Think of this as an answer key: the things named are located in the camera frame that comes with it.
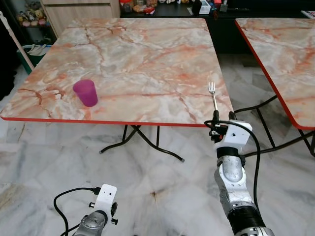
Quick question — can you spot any silver metal fork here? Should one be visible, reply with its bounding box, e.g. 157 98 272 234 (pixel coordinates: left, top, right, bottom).
208 82 220 117

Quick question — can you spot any translucent purple plastic cup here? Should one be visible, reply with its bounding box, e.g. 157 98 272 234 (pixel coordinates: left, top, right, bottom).
72 79 98 108

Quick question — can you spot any small white box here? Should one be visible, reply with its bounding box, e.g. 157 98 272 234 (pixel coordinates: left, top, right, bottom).
199 1 213 15

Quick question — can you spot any stack of printed papers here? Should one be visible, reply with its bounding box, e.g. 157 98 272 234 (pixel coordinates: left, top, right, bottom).
300 10 315 20

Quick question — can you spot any light wooden cabinet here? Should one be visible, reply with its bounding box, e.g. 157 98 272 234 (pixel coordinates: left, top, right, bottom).
41 0 122 36

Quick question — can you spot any green plastic basket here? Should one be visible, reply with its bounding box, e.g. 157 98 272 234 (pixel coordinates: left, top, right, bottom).
17 43 53 68

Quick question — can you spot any pale wooden stick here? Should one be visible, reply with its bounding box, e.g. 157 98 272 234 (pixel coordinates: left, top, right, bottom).
0 9 36 72

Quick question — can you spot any group of plush toys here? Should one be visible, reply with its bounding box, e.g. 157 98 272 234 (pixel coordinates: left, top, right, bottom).
16 1 48 28

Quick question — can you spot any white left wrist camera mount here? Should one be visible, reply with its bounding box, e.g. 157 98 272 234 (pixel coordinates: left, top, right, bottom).
93 184 118 217

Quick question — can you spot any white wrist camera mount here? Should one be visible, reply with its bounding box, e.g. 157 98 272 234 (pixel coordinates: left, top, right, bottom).
93 184 118 217
215 119 253 148

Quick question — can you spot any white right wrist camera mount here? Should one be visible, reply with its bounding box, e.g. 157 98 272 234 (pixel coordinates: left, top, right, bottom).
215 119 253 148

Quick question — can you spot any black folding table leg frame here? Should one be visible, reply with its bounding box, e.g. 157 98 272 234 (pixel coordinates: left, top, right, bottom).
100 124 186 163
233 94 315 158

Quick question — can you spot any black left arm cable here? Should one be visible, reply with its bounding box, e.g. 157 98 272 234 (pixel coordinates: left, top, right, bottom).
53 187 99 236

